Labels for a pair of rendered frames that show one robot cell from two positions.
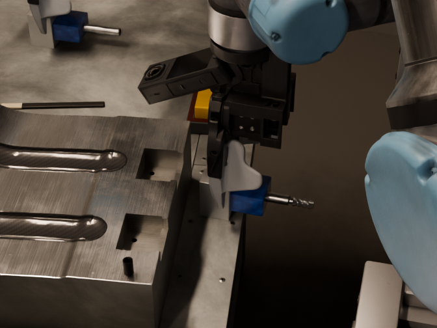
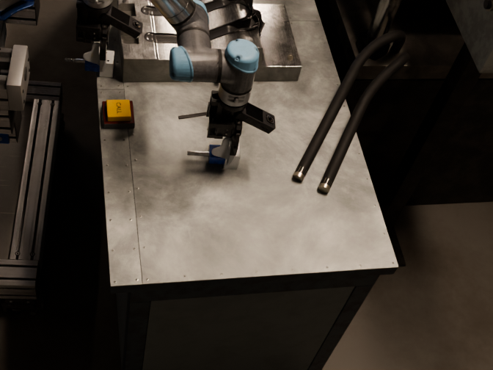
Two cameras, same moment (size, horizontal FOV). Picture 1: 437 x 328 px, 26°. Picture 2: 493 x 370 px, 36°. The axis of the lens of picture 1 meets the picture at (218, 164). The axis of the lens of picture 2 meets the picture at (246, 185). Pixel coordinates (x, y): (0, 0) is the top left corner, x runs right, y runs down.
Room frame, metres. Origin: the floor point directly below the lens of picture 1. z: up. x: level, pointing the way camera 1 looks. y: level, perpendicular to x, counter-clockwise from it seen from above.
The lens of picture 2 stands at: (2.30, -0.28, 2.33)
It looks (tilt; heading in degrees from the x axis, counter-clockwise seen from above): 53 degrees down; 151
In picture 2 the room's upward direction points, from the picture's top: 15 degrees clockwise
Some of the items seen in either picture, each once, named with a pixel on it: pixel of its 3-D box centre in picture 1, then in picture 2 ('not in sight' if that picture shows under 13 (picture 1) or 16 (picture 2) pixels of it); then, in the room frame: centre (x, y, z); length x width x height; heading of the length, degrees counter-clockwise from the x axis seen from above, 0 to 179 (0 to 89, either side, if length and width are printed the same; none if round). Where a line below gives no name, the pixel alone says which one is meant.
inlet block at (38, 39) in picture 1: (77, 27); (213, 154); (1.18, 0.21, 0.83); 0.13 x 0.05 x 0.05; 77
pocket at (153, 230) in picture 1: (143, 245); (127, 15); (0.69, 0.08, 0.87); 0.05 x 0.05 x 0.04; 83
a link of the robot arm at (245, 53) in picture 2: not in sight; (238, 66); (1.18, 0.22, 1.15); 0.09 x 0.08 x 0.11; 79
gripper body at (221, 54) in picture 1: (250, 83); (94, 17); (0.82, -0.03, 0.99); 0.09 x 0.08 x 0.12; 75
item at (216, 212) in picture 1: (258, 194); (89, 62); (0.82, -0.05, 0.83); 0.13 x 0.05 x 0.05; 75
